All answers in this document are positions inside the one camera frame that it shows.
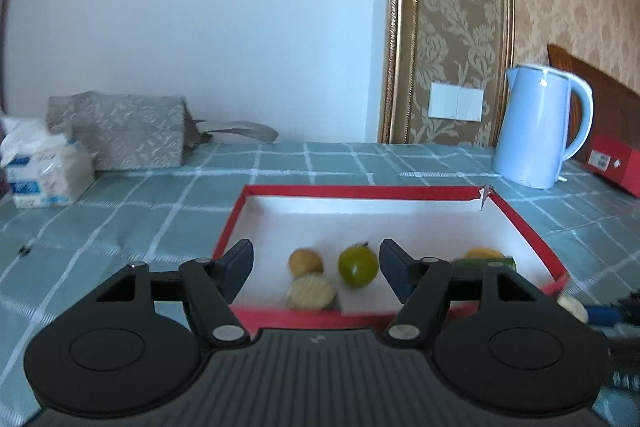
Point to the green checked tablecloth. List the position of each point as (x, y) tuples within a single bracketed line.
[(164, 217)]

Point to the small brown longan fruit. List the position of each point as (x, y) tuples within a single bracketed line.
[(305, 261)]

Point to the green cucumber piece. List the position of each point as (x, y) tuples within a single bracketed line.
[(480, 263)]

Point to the gold picture frame moulding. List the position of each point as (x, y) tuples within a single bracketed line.
[(465, 43)]

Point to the small black object on cloth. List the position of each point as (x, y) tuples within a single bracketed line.
[(24, 249)]

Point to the green tomato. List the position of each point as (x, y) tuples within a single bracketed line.
[(358, 266)]

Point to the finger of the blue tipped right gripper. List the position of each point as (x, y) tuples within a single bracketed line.
[(624, 311)]

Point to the red rectangular box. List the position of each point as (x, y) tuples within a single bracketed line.
[(615, 161)]

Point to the white tissue pack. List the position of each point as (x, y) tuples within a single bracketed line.
[(43, 169)]

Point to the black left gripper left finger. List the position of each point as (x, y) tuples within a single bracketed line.
[(139, 339)]

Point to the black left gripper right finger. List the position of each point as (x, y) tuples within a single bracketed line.
[(494, 338)]

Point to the white wall switch panel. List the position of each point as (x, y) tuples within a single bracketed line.
[(455, 103)]

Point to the yellow pepper piece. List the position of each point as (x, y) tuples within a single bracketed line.
[(483, 253)]

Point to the light blue electric kettle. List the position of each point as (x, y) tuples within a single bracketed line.
[(548, 118)]

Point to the grey patterned gift bag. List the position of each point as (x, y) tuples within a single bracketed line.
[(130, 131)]

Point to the red shallow tray box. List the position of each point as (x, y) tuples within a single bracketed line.
[(438, 221)]

